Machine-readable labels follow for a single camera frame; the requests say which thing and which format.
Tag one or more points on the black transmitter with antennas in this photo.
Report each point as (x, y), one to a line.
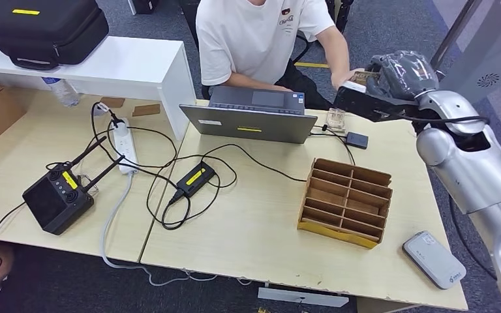
(56, 203)

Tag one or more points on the black office chair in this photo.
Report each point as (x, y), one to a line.
(188, 17)

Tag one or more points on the chrome stanchion post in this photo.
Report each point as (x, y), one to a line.
(454, 34)

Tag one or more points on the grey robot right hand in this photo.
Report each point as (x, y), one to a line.
(401, 75)

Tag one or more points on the white flat bar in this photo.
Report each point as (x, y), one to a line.
(302, 298)

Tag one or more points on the white desk shelf riser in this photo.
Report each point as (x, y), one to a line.
(116, 60)

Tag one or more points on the grey laptop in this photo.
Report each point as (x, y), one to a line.
(250, 127)

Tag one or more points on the white power strip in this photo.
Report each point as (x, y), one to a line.
(125, 149)

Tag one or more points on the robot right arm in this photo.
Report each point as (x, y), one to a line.
(471, 172)

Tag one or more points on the person's left forearm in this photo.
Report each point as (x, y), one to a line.
(337, 52)

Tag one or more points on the small black box device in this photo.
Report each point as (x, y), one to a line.
(357, 140)

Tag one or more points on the person's right forearm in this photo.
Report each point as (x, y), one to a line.
(250, 81)

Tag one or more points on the person's right hand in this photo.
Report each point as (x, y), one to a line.
(281, 88)

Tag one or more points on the wooden slotted organizer box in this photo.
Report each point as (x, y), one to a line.
(345, 203)

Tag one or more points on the grey kiosk with spiral logo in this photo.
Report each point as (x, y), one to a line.
(492, 56)

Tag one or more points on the black box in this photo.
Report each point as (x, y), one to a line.
(144, 6)

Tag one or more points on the small brown cardboard piece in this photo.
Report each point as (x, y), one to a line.
(112, 102)
(146, 110)

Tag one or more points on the black adapter with yellow label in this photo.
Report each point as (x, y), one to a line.
(196, 178)

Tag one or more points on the black carry case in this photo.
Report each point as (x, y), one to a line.
(38, 30)

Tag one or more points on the clear card holder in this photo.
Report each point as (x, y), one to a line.
(336, 121)

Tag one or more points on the clear water bottle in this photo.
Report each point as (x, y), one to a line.
(62, 93)

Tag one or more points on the person's left hand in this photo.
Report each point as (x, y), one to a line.
(343, 77)

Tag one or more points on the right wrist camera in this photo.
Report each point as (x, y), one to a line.
(363, 106)

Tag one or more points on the white rounded flat device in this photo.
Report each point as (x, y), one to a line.
(434, 259)

